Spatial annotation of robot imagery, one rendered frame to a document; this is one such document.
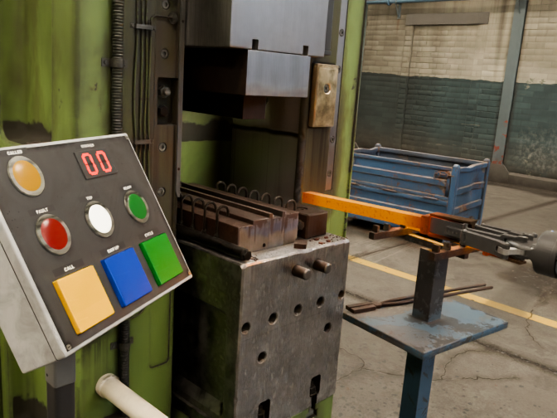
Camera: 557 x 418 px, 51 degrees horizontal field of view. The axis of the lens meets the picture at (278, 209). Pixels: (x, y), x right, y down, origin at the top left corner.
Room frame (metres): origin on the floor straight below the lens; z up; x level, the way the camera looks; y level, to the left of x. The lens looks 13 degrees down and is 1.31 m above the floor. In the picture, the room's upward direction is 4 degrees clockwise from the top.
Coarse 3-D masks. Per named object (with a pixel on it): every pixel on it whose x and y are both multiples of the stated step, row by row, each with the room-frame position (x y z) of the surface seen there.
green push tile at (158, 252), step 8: (152, 240) 0.92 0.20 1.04; (160, 240) 0.93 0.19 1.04; (168, 240) 0.96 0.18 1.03; (144, 248) 0.89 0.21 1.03; (152, 248) 0.90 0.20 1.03; (160, 248) 0.92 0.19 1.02; (168, 248) 0.94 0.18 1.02; (144, 256) 0.89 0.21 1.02; (152, 256) 0.89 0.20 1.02; (160, 256) 0.91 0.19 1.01; (168, 256) 0.93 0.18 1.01; (176, 256) 0.95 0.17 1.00; (152, 264) 0.88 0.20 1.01; (160, 264) 0.90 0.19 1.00; (168, 264) 0.92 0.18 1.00; (176, 264) 0.94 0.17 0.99; (152, 272) 0.88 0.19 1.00; (160, 272) 0.89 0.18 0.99; (168, 272) 0.91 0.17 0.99; (176, 272) 0.93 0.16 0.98; (160, 280) 0.88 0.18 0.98; (168, 280) 0.90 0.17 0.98
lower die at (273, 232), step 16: (192, 192) 1.53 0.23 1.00; (224, 192) 1.58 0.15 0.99; (208, 208) 1.40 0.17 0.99; (224, 208) 1.39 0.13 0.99; (240, 208) 1.40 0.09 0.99; (256, 208) 1.37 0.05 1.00; (272, 208) 1.39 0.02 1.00; (208, 224) 1.33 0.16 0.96; (224, 224) 1.29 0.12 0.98; (240, 224) 1.29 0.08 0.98; (256, 224) 1.30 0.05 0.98; (272, 224) 1.34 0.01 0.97; (288, 224) 1.38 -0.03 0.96; (224, 240) 1.29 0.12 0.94; (240, 240) 1.27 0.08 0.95; (256, 240) 1.30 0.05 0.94; (272, 240) 1.34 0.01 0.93; (288, 240) 1.38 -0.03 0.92
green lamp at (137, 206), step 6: (132, 198) 0.93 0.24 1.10; (138, 198) 0.95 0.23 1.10; (132, 204) 0.92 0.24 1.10; (138, 204) 0.94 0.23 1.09; (144, 204) 0.96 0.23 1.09; (132, 210) 0.92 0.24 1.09; (138, 210) 0.93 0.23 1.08; (144, 210) 0.95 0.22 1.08; (138, 216) 0.92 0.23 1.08; (144, 216) 0.94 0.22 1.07
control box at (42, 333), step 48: (48, 144) 0.83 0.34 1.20; (96, 144) 0.93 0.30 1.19; (0, 192) 0.71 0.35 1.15; (48, 192) 0.78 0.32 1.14; (96, 192) 0.87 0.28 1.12; (144, 192) 0.98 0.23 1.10; (0, 240) 0.69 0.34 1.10; (96, 240) 0.81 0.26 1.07; (144, 240) 0.91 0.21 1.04; (0, 288) 0.69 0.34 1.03; (48, 288) 0.69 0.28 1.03; (48, 336) 0.66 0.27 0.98; (96, 336) 0.72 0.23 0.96
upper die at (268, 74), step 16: (192, 48) 1.39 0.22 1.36; (208, 48) 1.35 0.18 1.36; (192, 64) 1.39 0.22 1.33; (208, 64) 1.35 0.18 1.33; (224, 64) 1.31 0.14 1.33; (240, 64) 1.27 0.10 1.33; (256, 64) 1.28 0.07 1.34; (272, 64) 1.31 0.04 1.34; (288, 64) 1.35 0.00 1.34; (304, 64) 1.39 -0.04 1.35; (192, 80) 1.38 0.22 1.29; (208, 80) 1.35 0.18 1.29; (224, 80) 1.31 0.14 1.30; (240, 80) 1.27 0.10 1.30; (256, 80) 1.28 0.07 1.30; (272, 80) 1.32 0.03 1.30; (288, 80) 1.35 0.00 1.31; (304, 80) 1.39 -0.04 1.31; (288, 96) 1.36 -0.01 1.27; (304, 96) 1.40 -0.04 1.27
